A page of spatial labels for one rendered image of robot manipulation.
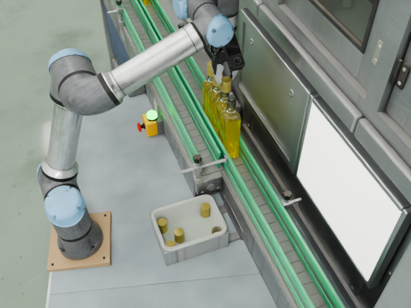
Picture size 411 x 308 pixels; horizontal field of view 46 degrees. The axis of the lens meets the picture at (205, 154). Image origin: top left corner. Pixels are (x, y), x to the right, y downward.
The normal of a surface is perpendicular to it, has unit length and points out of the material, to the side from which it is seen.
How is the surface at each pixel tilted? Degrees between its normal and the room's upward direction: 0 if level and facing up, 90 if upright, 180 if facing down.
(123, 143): 0
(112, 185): 0
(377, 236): 90
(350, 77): 0
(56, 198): 9
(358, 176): 90
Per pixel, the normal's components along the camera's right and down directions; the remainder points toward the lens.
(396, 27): -0.94, 0.26
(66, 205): 0.00, -0.56
